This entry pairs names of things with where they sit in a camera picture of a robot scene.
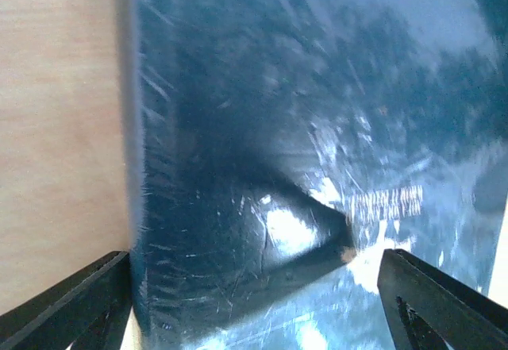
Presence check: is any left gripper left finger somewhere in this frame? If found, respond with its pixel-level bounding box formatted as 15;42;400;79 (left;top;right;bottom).
1;251;131;349

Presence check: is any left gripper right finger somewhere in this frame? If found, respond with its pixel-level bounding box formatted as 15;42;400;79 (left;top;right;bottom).
377;249;507;349

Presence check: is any dark blue hardcover book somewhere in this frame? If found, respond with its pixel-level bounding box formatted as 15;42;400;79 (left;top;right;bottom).
130;0;507;349

